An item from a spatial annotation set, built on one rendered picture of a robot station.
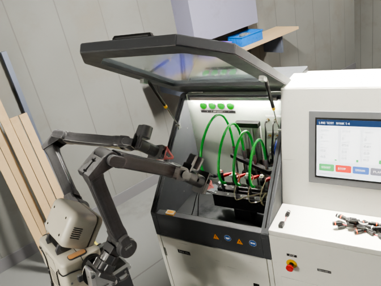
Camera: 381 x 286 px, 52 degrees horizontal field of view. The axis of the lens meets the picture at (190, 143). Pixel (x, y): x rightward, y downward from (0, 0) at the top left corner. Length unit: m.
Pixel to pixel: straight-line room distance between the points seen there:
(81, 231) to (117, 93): 2.47
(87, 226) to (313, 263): 1.02
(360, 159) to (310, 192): 0.29
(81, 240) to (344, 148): 1.21
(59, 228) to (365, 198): 1.34
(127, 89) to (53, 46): 0.83
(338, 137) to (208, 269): 1.02
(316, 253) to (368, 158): 0.48
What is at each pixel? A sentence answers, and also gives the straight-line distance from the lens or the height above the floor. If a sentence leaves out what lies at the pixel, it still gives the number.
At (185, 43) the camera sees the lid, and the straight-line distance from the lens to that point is 1.34.
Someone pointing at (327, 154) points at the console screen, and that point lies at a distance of 1.91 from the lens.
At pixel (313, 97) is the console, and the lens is 1.88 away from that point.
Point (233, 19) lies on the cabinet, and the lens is 4.44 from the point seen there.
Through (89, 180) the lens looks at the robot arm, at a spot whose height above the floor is 1.58.
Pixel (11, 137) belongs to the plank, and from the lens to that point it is 3.39.
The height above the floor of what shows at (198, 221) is 0.95.
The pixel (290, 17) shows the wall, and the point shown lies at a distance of 5.64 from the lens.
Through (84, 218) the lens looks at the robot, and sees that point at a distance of 1.61.
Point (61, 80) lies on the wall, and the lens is 3.68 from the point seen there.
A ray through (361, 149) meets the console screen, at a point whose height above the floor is 1.28.
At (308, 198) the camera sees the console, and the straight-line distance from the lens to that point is 2.01.
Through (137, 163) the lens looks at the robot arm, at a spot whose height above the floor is 1.54.
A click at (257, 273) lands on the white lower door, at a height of 0.68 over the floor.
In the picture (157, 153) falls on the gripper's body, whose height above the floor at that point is 1.38.
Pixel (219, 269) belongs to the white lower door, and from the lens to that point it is 2.25.
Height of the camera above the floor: 2.18
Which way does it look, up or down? 25 degrees down
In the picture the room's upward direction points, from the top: 12 degrees counter-clockwise
